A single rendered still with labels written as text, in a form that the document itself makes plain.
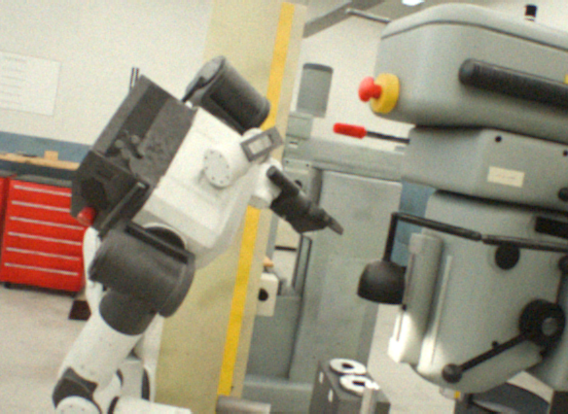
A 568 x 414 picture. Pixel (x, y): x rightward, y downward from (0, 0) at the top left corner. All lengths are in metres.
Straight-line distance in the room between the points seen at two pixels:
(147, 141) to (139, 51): 8.89
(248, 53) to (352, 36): 8.11
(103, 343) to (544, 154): 0.74
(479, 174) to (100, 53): 9.24
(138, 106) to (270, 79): 1.62
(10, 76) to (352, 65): 5.73
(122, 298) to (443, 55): 0.60
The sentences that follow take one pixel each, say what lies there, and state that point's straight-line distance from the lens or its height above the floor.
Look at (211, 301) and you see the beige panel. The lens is 2.69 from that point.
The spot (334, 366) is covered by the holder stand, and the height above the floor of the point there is 1.16.
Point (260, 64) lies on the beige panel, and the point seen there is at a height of 2.00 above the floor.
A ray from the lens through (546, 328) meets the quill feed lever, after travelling 0.96.
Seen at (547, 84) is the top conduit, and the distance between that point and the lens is 0.85.
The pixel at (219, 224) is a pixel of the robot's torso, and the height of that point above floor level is 1.50.
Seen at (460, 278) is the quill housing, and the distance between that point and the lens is 0.92.
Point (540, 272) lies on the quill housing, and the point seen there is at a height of 1.53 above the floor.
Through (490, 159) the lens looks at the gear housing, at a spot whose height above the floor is 1.68.
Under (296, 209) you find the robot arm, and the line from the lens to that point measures 1.45.
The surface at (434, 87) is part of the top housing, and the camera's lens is 0.82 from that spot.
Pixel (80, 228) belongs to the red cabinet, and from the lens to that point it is 5.36.
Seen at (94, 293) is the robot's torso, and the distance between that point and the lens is 1.33.
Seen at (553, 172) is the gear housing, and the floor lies 1.68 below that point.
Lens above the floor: 1.65
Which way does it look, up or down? 5 degrees down
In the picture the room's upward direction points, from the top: 10 degrees clockwise
